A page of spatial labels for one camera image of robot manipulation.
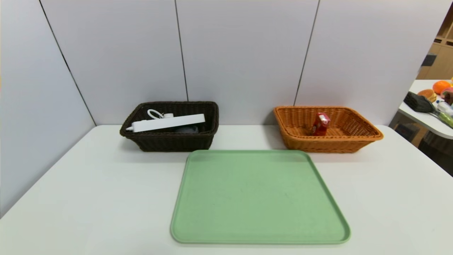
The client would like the white power strip with cable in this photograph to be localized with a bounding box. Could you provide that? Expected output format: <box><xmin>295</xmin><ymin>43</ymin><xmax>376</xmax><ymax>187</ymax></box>
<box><xmin>125</xmin><ymin>109</ymin><xmax>206</xmax><ymax>133</ymax></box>

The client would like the small red snack carton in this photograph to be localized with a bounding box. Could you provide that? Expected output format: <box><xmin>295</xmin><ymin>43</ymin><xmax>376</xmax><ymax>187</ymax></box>
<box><xmin>311</xmin><ymin>112</ymin><xmax>331</xmax><ymax>136</ymax></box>

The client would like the dark brown wicker basket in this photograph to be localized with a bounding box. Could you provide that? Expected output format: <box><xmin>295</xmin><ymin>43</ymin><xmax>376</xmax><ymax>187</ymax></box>
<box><xmin>120</xmin><ymin>101</ymin><xmax>220</xmax><ymax>152</ymax></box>

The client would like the orange wicker basket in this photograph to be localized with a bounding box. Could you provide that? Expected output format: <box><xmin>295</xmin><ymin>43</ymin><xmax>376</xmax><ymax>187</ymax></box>
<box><xmin>273</xmin><ymin>106</ymin><xmax>384</xmax><ymax>153</ymax></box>

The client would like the light green plastic tray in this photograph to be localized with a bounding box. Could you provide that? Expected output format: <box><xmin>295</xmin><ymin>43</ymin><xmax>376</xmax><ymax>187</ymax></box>
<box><xmin>170</xmin><ymin>149</ymin><xmax>351</xmax><ymax>245</ymax></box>

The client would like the brown box under table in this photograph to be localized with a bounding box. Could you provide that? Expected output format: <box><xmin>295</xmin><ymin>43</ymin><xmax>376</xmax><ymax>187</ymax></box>
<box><xmin>395</xmin><ymin>122</ymin><xmax>429</xmax><ymax>147</ymax></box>

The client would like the black folded bag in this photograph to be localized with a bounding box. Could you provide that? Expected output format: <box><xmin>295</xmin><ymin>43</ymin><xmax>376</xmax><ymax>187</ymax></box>
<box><xmin>404</xmin><ymin>91</ymin><xmax>436</xmax><ymax>114</ymax></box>

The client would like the white side table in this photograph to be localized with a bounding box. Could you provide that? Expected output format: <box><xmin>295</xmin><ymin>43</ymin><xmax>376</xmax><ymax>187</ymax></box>
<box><xmin>389</xmin><ymin>79</ymin><xmax>453</xmax><ymax>139</ymax></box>

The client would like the brown toy bun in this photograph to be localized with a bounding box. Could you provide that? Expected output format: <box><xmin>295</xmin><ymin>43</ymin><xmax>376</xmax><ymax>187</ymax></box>
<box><xmin>418</xmin><ymin>89</ymin><xmax>437</xmax><ymax>102</ymax></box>

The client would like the orange toy fruit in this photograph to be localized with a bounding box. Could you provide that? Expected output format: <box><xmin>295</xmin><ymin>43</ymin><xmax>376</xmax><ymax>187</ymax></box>
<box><xmin>433</xmin><ymin>80</ymin><xmax>453</xmax><ymax>95</ymax></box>

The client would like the green toy vegetable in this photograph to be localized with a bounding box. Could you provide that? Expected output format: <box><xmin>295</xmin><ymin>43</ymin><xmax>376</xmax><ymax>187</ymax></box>
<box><xmin>438</xmin><ymin>112</ymin><xmax>453</xmax><ymax>128</ymax></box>

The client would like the wooden shelf unit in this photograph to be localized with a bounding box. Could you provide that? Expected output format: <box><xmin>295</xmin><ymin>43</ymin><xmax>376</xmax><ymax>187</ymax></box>
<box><xmin>417</xmin><ymin>4</ymin><xmax>453</xmax><ymax>80</ymax></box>

